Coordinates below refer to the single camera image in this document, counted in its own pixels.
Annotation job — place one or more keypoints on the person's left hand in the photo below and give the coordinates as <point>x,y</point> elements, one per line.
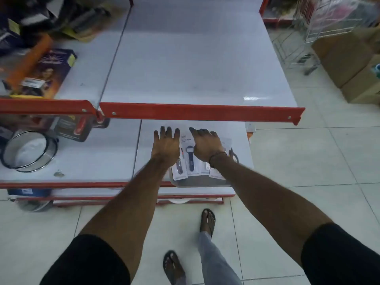
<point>166,146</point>

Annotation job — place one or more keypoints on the person's right hand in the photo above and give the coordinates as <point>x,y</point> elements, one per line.
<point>207,145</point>

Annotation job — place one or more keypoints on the grey plastic basket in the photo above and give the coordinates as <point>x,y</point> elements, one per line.
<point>196,181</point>

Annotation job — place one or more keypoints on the person's left forearm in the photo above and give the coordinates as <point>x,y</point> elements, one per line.
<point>133,204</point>

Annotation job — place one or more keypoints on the person's right forearm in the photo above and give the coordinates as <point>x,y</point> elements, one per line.
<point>261,201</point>

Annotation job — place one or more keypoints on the person's left foot in sandal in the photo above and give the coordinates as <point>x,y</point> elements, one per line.
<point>173,268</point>

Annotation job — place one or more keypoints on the red background goods shelf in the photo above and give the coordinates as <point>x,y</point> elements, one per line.
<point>279,11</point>

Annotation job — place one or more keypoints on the pile of dark packaged goods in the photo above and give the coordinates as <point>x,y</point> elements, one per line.
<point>29,17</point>

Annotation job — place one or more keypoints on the orange plastic bowl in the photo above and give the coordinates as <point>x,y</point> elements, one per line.
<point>249,137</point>

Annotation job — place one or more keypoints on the white bowl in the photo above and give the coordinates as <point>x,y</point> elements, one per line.
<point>179,201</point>

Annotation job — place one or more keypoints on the small metal clip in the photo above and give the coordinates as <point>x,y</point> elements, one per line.
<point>59,174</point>

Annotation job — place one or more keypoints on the grey trouser leg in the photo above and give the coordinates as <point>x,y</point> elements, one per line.
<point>216,264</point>

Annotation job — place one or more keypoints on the metal shopping cart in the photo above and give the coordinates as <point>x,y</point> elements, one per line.
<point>297,47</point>

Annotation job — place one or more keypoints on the purple orange printed box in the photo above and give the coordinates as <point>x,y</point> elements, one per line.
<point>50,74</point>

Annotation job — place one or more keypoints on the black left shirt sleeve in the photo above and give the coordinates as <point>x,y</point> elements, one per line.
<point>89,264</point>

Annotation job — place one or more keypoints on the black shirt sleeve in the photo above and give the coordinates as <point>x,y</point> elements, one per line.
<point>341,258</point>
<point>89,264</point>

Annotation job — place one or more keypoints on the grey metal pan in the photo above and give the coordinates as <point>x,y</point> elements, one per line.
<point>34,205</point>

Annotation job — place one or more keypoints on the blue labelled round pan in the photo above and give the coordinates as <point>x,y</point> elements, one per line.
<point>28,192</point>

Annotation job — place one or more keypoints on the yellow card packaged tool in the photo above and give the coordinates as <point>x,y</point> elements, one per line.
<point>86,23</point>

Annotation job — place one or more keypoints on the round metal sieve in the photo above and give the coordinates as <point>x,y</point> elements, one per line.
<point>9,148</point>

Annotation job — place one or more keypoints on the brown cardboard box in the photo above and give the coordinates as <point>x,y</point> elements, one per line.
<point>365,86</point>
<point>341,56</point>

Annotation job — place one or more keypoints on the long orange box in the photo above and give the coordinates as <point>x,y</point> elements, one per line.
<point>28,62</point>

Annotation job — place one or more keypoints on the black right shirt sleeve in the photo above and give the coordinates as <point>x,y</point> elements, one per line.
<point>341,258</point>

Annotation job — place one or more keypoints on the pink packaged goods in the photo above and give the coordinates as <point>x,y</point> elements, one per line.
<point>332,11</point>

